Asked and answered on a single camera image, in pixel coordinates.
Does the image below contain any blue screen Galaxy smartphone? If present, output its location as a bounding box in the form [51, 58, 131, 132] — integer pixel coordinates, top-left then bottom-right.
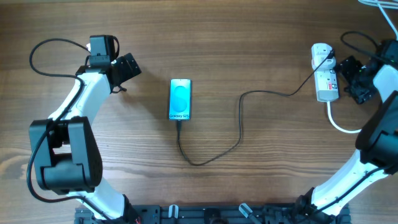
[169, 79, 192, 120]

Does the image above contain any black USB charger cable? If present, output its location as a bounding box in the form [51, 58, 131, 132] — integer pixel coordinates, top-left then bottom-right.
[176, 47, 336, 167]

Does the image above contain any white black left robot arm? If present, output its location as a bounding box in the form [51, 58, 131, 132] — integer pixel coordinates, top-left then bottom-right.
[26, 35, 141, 223]

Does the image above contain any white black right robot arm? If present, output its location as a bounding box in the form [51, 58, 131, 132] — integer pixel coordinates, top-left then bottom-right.
[290, 40, 397, 223]

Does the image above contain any white charger plug adapter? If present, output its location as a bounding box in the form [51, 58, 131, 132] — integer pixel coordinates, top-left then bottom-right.
[312, 50, 336, 70]

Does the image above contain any white power strip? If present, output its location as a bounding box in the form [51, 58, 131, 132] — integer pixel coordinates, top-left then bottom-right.
[311, 43, 339, 103]

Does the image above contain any white power strip cord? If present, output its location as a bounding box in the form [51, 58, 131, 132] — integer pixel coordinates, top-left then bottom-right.
[325, 0, 398, 134]

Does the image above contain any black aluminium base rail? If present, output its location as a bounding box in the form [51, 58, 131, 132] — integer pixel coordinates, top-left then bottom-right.
[73, 202, 352, 224]

